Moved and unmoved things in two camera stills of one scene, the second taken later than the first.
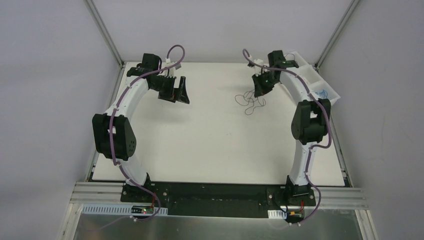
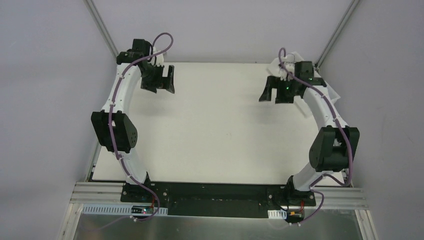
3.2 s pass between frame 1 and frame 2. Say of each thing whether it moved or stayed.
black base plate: stayed
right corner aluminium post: stayed
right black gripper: moved
